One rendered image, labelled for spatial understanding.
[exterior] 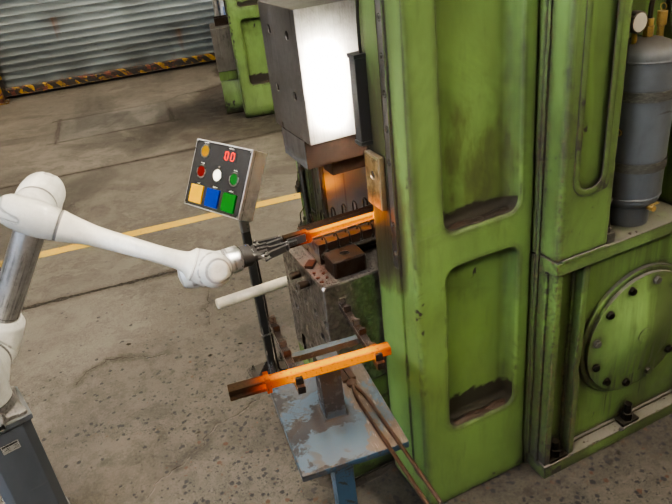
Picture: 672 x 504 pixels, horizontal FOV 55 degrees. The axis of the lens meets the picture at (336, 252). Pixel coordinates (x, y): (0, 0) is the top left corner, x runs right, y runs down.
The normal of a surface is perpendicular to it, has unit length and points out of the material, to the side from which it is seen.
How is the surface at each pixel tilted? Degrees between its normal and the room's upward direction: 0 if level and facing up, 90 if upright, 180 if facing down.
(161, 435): 0
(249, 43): 90
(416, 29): 89
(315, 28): 90
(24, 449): 90
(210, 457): 0
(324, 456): 0
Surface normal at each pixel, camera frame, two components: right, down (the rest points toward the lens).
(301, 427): -0.11, -0.87
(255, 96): 0.19, 0.46
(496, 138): 0.43, 0.38
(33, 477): 0.62, 0.33
